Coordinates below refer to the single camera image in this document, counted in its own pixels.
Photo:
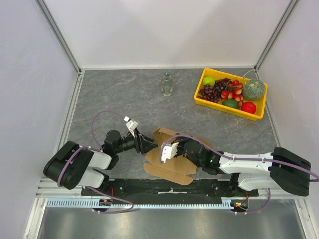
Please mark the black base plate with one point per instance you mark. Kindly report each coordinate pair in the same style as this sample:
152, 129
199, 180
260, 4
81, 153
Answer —
162, 191

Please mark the netted green melon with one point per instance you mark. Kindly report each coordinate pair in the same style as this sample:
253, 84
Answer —
254, 90

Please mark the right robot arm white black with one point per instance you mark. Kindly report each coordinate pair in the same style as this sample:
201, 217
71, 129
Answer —
278, 169

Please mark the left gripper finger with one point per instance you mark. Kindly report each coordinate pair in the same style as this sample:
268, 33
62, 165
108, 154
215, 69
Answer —
150, 147
150, 140

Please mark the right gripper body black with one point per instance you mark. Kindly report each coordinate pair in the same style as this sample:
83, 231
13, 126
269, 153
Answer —
180, 146

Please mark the clear glass bottle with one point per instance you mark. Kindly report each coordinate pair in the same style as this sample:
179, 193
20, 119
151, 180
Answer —
166, 84

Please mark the yellow plastic tray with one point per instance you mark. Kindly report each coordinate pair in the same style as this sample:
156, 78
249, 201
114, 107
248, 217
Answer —
217, 75

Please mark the brown cardboard box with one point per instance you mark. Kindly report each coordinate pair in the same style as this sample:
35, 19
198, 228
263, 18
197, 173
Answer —
178, 170

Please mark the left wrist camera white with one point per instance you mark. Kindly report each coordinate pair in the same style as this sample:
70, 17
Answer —
131, 124

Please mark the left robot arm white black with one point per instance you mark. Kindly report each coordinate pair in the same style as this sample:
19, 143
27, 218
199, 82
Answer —
73, 165

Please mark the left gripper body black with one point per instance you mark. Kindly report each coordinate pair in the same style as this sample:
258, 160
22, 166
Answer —
138, 141

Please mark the red apple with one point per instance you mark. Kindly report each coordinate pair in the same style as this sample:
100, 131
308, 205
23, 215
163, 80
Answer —
249, 107

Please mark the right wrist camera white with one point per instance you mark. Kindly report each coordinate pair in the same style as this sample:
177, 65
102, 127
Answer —
168, 151

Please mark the purple grape bunch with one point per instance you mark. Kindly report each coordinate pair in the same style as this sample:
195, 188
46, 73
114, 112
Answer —
211, 93

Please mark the white slotted cable duct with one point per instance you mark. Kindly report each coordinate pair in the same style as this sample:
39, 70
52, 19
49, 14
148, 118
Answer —
100, 203

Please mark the green apple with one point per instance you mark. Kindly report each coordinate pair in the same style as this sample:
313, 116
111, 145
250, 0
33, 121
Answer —
208, 80

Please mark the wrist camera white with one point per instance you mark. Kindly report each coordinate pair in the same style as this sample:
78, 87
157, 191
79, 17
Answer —
168, 151
131, 124

